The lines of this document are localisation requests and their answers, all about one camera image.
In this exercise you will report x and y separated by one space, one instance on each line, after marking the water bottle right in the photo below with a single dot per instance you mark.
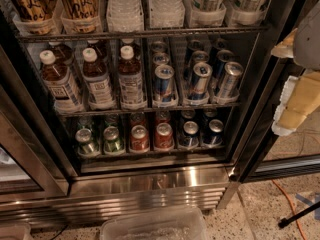
166 13

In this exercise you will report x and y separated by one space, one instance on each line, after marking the blue pepsi can front right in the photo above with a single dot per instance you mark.
212 135

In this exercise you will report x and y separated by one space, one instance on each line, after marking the tea bottle front middle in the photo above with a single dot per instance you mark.
97 79

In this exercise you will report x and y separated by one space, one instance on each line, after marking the brown drink bottle right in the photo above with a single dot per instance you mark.
81 16

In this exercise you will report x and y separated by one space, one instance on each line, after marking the water bottle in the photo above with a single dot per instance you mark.
125 16
166 13

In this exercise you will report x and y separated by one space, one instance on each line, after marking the red coke can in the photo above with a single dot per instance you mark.
163 139
139 139

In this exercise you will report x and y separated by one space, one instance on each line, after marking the tea bottle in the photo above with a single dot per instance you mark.
61 83
130 80
97 79

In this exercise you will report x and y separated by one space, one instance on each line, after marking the tea bottle front right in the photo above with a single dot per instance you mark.
130 80

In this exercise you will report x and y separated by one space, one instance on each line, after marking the white labelled can left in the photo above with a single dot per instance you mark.
204 13

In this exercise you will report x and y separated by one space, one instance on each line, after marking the water bottle left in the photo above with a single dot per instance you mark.
125 16

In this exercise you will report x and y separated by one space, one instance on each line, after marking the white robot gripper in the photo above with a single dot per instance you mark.
309 40

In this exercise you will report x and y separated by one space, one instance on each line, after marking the clear plastic bin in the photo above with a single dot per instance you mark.
177 223

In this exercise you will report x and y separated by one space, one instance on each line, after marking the stainless steel fridge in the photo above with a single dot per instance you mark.
56 185

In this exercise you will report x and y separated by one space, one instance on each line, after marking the green soda can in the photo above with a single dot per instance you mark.
87 144
113 143

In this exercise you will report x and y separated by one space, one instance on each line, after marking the white labelled can right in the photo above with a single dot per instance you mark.
245 12

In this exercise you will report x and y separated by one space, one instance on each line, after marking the black stand leg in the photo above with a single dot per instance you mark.
286 221

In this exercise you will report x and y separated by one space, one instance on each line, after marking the tea bottle front left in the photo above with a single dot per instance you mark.
61 83

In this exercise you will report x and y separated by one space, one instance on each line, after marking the red bull can front middle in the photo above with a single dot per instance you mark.
195 89

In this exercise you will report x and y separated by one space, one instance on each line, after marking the white labelled can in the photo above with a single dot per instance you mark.
245 12
204 13

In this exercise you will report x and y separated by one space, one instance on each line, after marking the glass fridge door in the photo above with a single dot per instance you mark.
283 144

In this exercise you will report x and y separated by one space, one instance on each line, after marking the green soda can front right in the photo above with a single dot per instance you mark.
113 143

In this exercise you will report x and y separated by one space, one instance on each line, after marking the red bull can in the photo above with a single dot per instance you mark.
195 89
164 88
227 84

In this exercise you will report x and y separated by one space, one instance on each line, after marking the red bull can front left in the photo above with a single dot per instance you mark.
164 88

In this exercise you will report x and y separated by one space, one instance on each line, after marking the blue pepsi can front left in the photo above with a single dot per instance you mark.
189 135

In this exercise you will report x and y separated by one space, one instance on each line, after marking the green soda can front left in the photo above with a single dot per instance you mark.
87 144

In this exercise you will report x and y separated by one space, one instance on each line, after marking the blue pepsi can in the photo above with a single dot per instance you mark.
189 135
212 135

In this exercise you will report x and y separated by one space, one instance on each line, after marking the red bull can front right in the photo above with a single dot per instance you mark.
227 84

